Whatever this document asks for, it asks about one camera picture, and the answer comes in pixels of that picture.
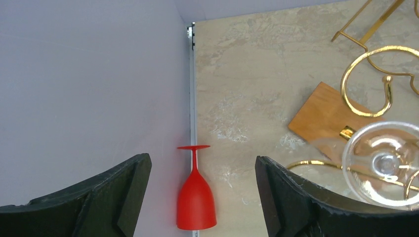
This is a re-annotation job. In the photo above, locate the red plastic goblet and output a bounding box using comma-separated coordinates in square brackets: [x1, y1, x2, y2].
[176, 145, 217, 231]

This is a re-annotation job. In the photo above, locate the gold swirl wine glass rack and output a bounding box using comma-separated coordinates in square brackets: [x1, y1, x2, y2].
[288, 45, 419, 170]

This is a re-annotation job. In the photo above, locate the gold tall wire rack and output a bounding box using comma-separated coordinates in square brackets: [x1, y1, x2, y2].
[331, 0, 419, 97]

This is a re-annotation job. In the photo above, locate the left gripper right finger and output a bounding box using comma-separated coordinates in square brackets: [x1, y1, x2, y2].
[255, 156, 419, 237]

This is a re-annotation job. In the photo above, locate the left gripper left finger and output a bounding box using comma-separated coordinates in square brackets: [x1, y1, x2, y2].
[0, 153, 152, 237]

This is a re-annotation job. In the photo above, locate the clear stemmed glass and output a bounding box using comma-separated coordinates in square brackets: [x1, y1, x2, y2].
[310, 121, 419, 210]

